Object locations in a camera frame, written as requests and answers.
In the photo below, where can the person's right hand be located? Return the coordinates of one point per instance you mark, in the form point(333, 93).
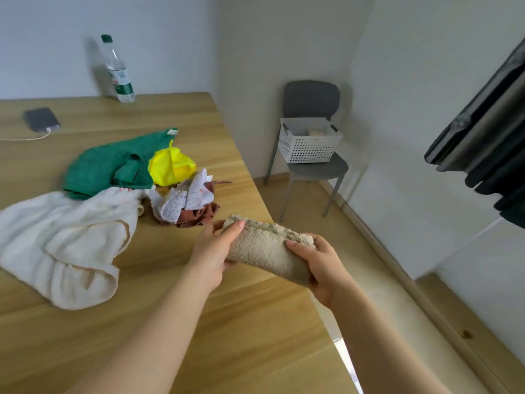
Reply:
point(328, 270)

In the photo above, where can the person's left hand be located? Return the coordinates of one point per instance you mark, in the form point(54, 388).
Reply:
point(209, 258)

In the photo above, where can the tan brown towel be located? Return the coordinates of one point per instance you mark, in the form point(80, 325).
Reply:
point(262, 246)

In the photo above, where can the lilac dotted white cloth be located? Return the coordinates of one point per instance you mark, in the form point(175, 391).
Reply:
point(197, 192)

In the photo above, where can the yellow cloth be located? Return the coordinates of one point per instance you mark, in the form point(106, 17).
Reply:
point(172, 166)

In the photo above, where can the white plastic basket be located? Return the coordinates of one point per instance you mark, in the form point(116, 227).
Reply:
point(307, 149)

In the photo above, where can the green cloth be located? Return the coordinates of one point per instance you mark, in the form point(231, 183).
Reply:
point(98, 164)

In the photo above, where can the small white towel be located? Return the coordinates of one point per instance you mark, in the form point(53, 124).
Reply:
point(61, 229)

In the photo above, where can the person's right forearm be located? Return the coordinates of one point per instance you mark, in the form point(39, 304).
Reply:
point(381, 348)

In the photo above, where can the person's left forearm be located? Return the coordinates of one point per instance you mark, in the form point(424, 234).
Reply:
point(143, 348)

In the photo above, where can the wooden table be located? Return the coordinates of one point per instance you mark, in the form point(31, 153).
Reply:
point(246, 315)

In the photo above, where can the grey chair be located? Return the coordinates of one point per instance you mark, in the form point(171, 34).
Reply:
point(311, 96)

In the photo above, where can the clear green-label water bottle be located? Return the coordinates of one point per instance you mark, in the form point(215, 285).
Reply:
point(121, 77)

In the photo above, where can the dark grey curtain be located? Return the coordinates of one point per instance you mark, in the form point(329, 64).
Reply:
point(488, 139)

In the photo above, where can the grey smartphone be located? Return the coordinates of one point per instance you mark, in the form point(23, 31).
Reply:
point(41, 118)

